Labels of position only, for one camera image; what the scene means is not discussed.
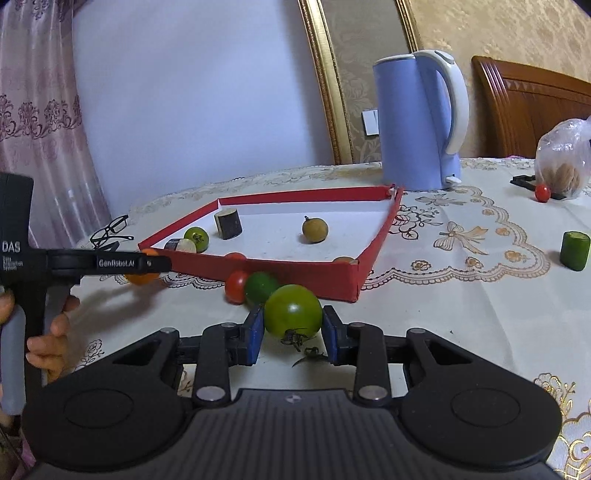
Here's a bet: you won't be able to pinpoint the small green tomato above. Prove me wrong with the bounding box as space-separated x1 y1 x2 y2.
184 226 210 253

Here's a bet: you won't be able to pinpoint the clear plastic bag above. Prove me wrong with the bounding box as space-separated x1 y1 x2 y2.
536 117 591 200

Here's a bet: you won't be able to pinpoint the red cardboard box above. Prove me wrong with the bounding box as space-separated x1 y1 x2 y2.
137 185 405 304

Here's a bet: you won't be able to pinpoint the large green tomato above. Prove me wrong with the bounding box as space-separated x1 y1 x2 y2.
264 284 323 339

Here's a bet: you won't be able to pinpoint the person's left hand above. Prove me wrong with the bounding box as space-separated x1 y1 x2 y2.
0 293 81 385

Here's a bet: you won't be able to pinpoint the brown-green longan fruit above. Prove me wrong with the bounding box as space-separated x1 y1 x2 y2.
302 215 329 243

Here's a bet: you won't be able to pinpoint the black eyeglasses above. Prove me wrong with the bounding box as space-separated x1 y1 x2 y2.
89 215 134 252

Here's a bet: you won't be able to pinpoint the blue electric kettle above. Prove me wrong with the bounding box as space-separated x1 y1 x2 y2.
372 50 470 191

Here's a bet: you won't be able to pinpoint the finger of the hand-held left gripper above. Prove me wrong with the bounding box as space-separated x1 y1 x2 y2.
48 248 175 280

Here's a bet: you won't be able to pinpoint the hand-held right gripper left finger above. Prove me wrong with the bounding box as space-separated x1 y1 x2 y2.
111 305 266 408

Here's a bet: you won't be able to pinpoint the green tomato calyx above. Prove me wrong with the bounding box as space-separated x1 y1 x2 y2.
292 346 328 368

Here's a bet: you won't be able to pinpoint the cut cucumber piece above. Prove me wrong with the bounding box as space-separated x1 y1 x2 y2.
560 231 591 271

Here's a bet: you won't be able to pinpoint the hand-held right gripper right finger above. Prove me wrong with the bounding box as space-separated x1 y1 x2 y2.
322 305 482 408

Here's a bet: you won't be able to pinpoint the pink floral curtain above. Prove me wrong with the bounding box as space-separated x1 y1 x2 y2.
0 0 114 250

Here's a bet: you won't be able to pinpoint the black flat holder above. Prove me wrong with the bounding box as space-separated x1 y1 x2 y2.
510 174 566 200

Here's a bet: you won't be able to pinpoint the orange mandarin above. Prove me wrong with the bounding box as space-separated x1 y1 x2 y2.
126 248 161 286

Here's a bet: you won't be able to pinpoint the gold wall frame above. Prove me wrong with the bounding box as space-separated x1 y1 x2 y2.
298 0 423 165

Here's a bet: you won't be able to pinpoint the dark green cucumber chunk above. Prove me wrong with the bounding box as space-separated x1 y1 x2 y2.
245 271 281 306

